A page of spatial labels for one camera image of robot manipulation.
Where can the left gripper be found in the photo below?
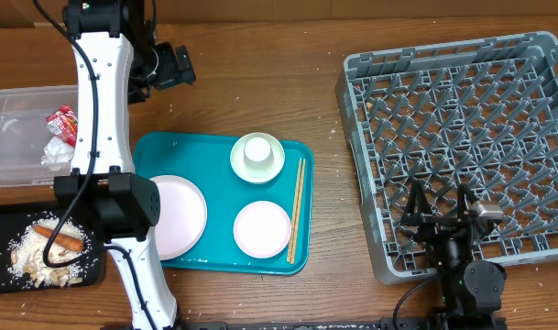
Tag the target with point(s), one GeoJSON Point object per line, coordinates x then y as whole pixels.
{"type": "Point", "coordinates": [172, 72]}

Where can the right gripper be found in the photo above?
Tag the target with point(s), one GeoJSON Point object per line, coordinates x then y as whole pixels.
{"type": "Point", "coordinates": [435, 225]}

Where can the red snack wrapper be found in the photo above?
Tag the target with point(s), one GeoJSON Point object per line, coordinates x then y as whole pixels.
{"type": "Point", "coordinates": [63, 124]}

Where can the white cup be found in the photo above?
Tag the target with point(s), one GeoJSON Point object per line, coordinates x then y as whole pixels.
{"type": "Point", "coordinates": [257, 150]}

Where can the white bowl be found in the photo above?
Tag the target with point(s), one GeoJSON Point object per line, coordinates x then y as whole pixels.
{"type": "Point", "coordinates": [257, 173]}

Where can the white tissue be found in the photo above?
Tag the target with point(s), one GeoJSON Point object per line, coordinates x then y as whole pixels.
{"type": "Point", "coordinates": [57, 151]}

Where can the large pink plate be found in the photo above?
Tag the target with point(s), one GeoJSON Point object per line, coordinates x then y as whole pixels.
{"type": "Point", "coordinates": [183, 216]}

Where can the orange carrot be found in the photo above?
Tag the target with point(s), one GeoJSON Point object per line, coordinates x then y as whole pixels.
{"type": "Point", "coordinates": [69, 243]}

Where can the rice and peanut scraps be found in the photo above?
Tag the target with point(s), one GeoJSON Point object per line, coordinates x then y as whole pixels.
{"type": "Point", "coordinates": [26, 256]}

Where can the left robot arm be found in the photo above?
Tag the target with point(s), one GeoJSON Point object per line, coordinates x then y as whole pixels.
{"type": "Point", "coordinates": [119, 63]}

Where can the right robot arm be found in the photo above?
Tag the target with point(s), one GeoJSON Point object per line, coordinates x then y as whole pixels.
{"type": "Point", "coordinates": [471, 288]}

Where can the grey plastic dishwasher rack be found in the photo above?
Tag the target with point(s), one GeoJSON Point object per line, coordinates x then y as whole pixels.
{"type": "Point", "coordinates": [481, 112]}

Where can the clear plastic waste bin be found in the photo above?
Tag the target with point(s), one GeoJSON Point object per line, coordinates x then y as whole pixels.
{"type": "Point", "coordinates": [24, 133]}

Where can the black rectangular waste tray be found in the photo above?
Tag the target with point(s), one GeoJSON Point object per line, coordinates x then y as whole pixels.
{"type": "Point", "coordinates": [13, 220]}

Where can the right wooden chopstick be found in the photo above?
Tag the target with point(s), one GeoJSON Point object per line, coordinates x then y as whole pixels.
{"type": "Point", "coordinates": [299, 214]}

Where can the wooden chopstick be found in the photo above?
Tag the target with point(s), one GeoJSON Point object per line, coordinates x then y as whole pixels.
{"type": "Point", "coordinates": [294, 210]}
{"type": "Point", "coordinates": [299, 214]}

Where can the left wooden chopstick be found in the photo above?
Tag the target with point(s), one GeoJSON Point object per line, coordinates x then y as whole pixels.
{"type": "Point", "coordinates": [294, 210]}

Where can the teal plastic serving tray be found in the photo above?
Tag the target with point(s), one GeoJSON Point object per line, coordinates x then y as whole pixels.
{"type": "Point", "coordinates": [204, 160]}

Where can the small pink plate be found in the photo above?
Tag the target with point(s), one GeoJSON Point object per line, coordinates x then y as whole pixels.
{"type": "Point", "coordinates": [262, 229]}

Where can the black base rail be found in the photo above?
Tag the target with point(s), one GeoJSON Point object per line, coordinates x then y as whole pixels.
{"type": "Point", "coordinates": [306, 325]}

